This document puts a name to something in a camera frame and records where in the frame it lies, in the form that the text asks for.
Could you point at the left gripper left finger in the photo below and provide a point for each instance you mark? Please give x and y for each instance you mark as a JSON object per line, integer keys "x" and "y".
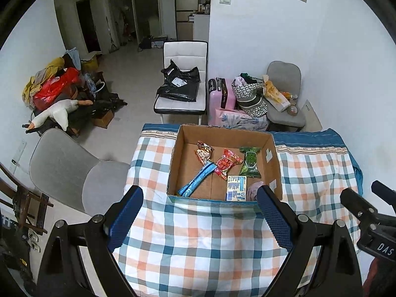
{"x": 105, "y": 233}

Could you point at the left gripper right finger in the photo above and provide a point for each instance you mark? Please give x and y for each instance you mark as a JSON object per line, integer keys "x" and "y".
{"x": 297, "y": 237}

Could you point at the cream blue tissue pack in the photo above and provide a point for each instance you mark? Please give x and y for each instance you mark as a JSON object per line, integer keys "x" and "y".
{"x": 236, "y": 188}

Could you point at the blue long snack packet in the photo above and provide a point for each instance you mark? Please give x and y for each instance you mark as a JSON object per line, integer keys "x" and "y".
{"x": 188, "y": 189}

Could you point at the lilac cloth bundle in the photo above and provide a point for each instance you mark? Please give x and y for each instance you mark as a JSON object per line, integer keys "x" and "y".
{"x": 252, "y": 190}

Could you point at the plaid checked blanket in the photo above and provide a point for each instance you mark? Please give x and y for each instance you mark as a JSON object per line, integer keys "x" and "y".
{"x": 180, "y": 247}

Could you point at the grey chair left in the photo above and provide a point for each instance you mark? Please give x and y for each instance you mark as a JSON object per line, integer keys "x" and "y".
{"x": 67, "y": 172}

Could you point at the grey chair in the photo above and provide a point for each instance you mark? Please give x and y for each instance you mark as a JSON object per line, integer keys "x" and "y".
{"x": 286, "y": 78}
{"x": 67, "y": 172}

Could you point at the dark wooden chair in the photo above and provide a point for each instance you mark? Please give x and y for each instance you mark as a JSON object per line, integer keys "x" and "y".
{"x": 21, "y": 198}

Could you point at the green snack packet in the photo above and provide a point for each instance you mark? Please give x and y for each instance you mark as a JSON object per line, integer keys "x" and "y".
{"x": 249, "y": 166}

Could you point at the red snack packet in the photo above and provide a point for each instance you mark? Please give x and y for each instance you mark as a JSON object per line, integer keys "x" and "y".
{"x": 227, "y": 161}

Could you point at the large cardboard box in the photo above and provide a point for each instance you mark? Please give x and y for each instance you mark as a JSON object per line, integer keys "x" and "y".
{"x": 185, "y": 165}

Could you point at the small cardboard box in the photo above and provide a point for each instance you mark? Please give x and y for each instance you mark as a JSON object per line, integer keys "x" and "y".
{"x": 104, "y": 120}

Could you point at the orange white snack packet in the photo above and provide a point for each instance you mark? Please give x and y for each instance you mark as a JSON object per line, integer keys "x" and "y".
{"x": 203, "y": 152}

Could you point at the white goose plush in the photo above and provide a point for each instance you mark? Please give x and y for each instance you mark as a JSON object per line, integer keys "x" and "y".
{"x": 58, "y": 112}

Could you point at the orange white package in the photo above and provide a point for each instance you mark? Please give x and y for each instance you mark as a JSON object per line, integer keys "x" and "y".
{"x": 274, "y": 96}

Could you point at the floral pink pillow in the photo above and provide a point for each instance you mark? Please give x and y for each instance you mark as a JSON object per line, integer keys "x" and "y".
{"x": 236, "y": 119}

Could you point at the black white patterned bag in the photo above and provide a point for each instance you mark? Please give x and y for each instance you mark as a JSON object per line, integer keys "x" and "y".
{"x": 250, "y": 97}

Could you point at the red plastic bag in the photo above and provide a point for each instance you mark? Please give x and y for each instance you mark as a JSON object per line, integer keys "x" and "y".
{"x": 54, "y": 87}

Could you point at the grey chair right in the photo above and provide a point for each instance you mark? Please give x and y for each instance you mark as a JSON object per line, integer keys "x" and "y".
{"x": 286, "y": 78}

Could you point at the pink suitcase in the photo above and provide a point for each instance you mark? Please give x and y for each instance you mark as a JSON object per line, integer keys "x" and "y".
{"x": 221, "y": 96}

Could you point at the black plastic bag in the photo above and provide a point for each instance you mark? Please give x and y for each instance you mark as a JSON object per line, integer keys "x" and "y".
{"x": 179, "y": 85}

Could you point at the yellow cloth pile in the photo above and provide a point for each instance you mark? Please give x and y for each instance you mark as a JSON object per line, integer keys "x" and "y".
{"x": 35, "y": 83}

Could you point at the white cushioned chair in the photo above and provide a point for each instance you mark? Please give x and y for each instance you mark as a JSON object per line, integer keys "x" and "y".
{"x": 186, "y": 55}

